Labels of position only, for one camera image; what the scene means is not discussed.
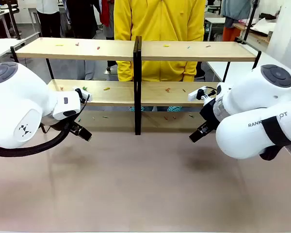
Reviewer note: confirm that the orange garment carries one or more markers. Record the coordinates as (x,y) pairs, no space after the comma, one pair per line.
(229,34)

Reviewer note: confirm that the wooden workbench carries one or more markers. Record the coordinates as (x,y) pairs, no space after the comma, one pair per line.
(259,36)

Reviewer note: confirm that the person's left forearm yellow sleeve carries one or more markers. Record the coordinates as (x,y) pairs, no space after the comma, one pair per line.
(190,71)

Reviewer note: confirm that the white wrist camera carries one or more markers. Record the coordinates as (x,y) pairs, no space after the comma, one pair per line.
(194,94)
(86,93)

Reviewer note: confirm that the person in yellow hoodie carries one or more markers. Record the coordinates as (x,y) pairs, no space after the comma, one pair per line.
(160,24)

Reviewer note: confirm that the person white shirt black trousers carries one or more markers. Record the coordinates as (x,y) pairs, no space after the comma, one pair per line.
(48,17)

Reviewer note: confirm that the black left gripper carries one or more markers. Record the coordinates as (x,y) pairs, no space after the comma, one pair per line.
(71,123)

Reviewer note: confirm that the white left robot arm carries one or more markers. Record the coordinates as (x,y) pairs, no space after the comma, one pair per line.
(19,97)

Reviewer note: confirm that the person in dark clothes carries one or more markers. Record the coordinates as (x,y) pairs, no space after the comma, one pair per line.
(82,17)

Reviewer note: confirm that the red garment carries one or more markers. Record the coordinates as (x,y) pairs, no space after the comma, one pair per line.
(105,12)

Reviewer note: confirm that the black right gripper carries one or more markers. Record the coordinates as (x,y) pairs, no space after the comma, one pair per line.
(208,112)

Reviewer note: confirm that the person's right forearm yellow sleeve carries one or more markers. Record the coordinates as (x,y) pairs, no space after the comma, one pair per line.
(124,71)

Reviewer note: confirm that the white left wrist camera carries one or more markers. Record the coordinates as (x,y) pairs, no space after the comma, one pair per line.
(86,93)

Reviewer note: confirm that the background desk with clutter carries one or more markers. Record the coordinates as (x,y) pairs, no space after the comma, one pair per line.
(0,14)

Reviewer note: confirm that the white paper sheet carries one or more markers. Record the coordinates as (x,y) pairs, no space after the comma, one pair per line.
(264,24)

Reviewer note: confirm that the black stand pole with base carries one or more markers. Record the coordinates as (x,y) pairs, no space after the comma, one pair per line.
(251,17)

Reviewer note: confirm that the grey hanging jacket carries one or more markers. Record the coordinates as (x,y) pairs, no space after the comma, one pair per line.
(237,8)

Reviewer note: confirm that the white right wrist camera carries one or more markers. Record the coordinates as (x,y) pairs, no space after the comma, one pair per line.
(194,94)

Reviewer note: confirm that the wooden shelf unit black frame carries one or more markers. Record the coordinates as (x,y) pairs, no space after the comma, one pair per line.
(75,52)
(196,52)

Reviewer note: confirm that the large white side table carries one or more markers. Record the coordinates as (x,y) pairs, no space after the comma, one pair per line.
(232,70)

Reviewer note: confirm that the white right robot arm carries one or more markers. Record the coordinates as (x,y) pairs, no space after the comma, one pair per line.
(245,126)

